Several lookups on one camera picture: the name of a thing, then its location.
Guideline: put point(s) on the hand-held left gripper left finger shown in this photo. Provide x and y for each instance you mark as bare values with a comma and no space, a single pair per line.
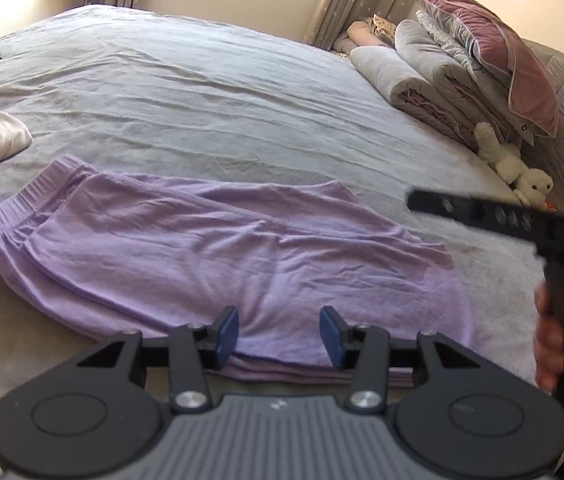
227,335

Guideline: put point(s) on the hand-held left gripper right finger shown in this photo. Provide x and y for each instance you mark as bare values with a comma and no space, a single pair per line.
333,335

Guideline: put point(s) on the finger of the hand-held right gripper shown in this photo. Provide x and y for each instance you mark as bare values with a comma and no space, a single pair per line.
461,210

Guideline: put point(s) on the lilac pants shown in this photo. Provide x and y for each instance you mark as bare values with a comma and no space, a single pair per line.
187,245

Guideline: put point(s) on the person's right hand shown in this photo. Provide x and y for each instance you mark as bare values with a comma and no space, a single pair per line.
549,345

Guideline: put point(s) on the orange toy piece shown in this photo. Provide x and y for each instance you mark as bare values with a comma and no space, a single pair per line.
547,204

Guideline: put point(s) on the white plush dog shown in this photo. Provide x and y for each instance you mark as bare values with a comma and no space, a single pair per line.
531,182

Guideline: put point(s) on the folded grey quilt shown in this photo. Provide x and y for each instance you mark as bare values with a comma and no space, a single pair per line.
436,55

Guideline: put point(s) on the pink velvet pillow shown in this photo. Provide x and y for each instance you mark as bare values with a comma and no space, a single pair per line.
506,50
431,1

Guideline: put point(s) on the rolled pink blanket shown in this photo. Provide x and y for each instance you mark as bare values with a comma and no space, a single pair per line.
361,34

